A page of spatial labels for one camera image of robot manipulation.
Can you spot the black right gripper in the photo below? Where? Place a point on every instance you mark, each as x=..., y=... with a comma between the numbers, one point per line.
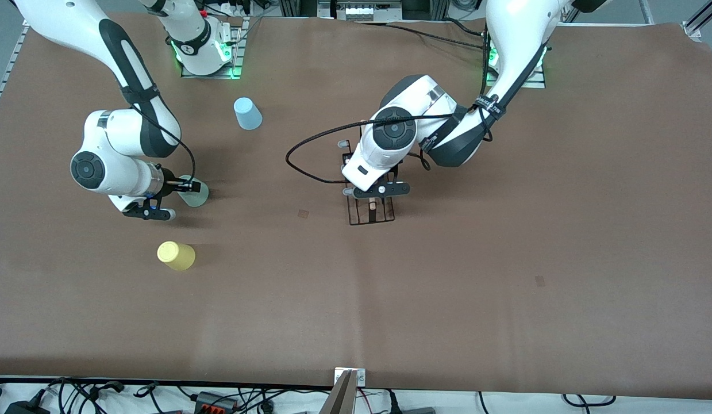
x=168, y=183

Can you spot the mint green plastic cup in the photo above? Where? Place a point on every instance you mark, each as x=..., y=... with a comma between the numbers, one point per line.
x=199, y=198

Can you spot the yellow plastic cup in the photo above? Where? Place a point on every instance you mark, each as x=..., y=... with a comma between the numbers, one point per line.
x=176, y=256

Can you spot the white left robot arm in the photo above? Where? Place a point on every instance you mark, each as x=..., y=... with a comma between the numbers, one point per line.
x=522, y=40

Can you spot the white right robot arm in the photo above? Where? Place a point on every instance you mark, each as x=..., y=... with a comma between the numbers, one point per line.
x=134, y=123

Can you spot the light blue plastic cup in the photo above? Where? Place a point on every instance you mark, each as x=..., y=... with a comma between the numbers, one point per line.
x=247, y=114

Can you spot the white power strip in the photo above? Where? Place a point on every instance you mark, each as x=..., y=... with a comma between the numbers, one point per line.
x=235, y=8

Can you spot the black orange connector box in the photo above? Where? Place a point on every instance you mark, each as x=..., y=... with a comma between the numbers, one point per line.
x=215, y=401

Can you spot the grey equipment box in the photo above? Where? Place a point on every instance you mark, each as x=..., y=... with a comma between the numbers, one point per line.
x=361, y=10

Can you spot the black power adapter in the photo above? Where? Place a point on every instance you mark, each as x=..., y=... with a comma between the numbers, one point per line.
x=25, y=408

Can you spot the black power plug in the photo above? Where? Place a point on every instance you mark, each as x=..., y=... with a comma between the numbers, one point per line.
x=392, y=402

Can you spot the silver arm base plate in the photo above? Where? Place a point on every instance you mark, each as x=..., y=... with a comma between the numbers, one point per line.
x=238, y=52
x=538, y=81

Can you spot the silver bracket plate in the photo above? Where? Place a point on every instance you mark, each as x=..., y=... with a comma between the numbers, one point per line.
x=361, y=376

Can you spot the grey metal mount post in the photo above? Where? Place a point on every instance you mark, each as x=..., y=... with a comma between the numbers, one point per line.
x=341, y=399

